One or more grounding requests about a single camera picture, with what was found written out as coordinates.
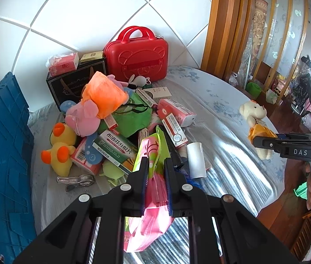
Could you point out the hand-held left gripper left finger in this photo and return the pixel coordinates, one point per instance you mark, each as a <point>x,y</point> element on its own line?
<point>144,195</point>

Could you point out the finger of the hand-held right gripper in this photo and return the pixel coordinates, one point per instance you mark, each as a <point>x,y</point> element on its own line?
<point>282,137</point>
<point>268,143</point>

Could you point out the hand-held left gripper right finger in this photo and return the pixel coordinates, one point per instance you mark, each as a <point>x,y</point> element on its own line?
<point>167,195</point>

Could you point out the pink green packet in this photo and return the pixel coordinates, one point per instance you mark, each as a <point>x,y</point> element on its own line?
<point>155,187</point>

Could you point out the small bear plush yellow dress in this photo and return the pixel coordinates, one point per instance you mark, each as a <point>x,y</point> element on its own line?
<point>254,112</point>

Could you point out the blue plastic crate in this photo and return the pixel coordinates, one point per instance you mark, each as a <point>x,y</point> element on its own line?
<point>4,143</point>

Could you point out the white cylinder container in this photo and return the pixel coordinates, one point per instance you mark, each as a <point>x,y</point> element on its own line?
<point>196,159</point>

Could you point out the light green small plush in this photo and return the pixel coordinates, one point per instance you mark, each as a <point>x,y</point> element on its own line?
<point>113,170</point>

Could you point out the white green bag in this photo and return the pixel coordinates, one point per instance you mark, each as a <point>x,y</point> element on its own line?
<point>271,96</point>

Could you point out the green cloth roll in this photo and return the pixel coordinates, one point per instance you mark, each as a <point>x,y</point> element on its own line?
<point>253,89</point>

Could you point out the green white medicine box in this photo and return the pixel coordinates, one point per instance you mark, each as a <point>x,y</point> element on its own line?
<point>114,148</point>

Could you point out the green plastic bag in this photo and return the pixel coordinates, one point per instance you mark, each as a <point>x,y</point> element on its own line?
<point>301,191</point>

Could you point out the red white long box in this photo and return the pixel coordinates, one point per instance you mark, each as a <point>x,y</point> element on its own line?
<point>174,132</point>

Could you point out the wooden nightstand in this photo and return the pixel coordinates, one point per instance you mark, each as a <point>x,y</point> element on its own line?
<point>265,74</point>

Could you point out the metal clip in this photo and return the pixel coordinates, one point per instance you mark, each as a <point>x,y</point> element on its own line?
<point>74,181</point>

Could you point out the white plastic bag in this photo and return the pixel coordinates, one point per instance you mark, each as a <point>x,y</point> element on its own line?
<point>233,79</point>

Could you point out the green cloth bag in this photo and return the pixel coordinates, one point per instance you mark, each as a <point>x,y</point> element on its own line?
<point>128,121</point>

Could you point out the small red ointment box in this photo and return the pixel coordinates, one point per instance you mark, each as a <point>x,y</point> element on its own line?
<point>111,122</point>

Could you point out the pink white medicine box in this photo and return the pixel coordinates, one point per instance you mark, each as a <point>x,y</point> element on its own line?
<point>176,112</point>

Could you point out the yellow duck plush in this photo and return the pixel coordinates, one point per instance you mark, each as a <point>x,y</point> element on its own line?
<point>62,159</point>

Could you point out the wardrobe with glass doors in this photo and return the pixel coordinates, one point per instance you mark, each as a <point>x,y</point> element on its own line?
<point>282,33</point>

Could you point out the narrow red white box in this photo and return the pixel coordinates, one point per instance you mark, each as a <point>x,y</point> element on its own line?
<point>147,99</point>

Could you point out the wooden slatted stand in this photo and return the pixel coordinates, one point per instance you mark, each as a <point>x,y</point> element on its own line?
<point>306,236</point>

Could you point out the white cream box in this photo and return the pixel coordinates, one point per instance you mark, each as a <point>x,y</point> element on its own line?
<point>158,93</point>

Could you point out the orange pink pig plush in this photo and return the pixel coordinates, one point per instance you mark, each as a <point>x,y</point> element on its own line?
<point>103,93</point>

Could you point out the blue mushroom toy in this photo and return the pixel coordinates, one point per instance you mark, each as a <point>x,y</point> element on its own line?
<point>67,106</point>

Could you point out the black gift bag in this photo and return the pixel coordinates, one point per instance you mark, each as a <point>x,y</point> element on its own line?
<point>67,85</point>

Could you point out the red small suitcase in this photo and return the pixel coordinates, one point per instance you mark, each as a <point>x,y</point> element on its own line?
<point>136,60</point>

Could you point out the olive green small box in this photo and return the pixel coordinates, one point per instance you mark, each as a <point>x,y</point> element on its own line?
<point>91,56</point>

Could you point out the red tissue box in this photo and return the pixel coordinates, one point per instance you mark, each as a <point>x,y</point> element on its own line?
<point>63,66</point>

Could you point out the white wooden-framed headboard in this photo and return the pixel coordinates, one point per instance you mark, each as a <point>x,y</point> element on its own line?
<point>89,13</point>

